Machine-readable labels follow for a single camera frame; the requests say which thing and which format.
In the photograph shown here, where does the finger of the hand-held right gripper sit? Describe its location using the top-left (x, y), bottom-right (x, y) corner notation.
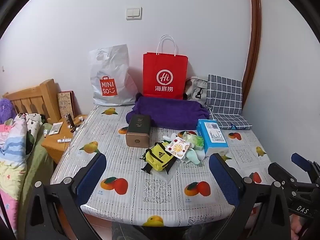
top-left (291, 152), bottom-right (320, 174)
top-left (268, 163), bottom-right (299, 187)

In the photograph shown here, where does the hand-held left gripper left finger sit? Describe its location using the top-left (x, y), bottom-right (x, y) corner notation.
top-left (25, 152), bottom-right (107, 240)

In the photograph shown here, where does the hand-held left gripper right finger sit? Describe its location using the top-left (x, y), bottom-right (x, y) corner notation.
top-left (209, 152), bottom-right (292, 240)

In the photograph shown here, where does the white and mint sock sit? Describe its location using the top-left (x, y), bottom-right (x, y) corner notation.
top-left (162, 133), bottom-right (206, 165)

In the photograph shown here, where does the light green tissue packet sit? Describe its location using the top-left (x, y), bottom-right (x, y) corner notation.
top-left (182, 131), bottom-right (204, 150)

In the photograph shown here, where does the fruit print white packet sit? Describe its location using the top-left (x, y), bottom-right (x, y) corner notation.
top-left (165, 135), bottom-right (189, 159)

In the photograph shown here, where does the yellow and black mini backpack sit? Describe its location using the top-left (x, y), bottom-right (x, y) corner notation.
top-left (140, 141), bottom-right (179, 174)

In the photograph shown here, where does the person's right hand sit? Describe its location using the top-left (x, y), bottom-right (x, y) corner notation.
top-left (292, 216), bottom-right (307, 234)

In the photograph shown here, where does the blue and white box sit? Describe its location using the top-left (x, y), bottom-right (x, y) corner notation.
top-left (196, 119), bottom-right (229, 157)

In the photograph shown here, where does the wooden nightstand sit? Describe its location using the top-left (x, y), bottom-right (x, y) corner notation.
top-left (41, 115), bottom-right (88, 164)

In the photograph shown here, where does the fruit print tablecloth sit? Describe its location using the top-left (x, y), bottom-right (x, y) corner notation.
top-left (50, 104), bottom-right (278, 227)

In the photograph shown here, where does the white sachet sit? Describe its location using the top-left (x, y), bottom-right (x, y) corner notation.
top-left (48, 122), bottom-right (64, 135)

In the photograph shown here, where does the dark green box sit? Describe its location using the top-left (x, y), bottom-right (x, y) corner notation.
top-left (125, 114), bottom-right (152, 148)

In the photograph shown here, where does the patterned notebook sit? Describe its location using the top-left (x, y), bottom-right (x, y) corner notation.
top-left (57, 91), bottom-right (75, 118)

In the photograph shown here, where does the white floral pillow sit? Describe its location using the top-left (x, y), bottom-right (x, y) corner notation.
top-left (15, 112), bottom-right (47, 140)

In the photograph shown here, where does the colourful striped quilt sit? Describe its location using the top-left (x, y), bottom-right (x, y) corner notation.
top-left (0, 116), bottom-right (35, 238)

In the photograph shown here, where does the purple towel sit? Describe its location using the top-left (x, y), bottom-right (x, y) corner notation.
top-left (131, 92), bottom-right (210, 130)

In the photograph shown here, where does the grey checked fabric bag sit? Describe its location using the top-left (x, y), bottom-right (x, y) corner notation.
top-left (205, 74), bottom-right (253, 131)

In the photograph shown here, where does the wooden bed headboard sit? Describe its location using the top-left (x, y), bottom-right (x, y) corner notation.
top-left (2, 79), bottom-right (62, 124)

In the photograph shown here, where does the beige canvas bag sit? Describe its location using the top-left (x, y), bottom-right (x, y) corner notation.
top-left (184, 76), bottom-right (209, 105)

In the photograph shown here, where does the purple plush toy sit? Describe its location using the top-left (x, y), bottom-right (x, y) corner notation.
top-left (0, 99), bottom-right (17, 124)

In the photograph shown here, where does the white plastic shopping bag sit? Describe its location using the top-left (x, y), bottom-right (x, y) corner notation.
top-left (89, 44), bottom-right (139, 106)

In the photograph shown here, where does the red paper bag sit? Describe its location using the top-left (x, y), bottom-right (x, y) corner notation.
top-left (142, 35), bottom-right (188, 100)

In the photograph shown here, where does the brown wooden door frame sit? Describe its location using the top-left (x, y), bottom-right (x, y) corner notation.
top-left (241, 0), bottom-right (262, 98)

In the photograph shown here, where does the white wall light switch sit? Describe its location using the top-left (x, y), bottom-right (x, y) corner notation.
top-left (126, 7), bottom-right (142, 20)

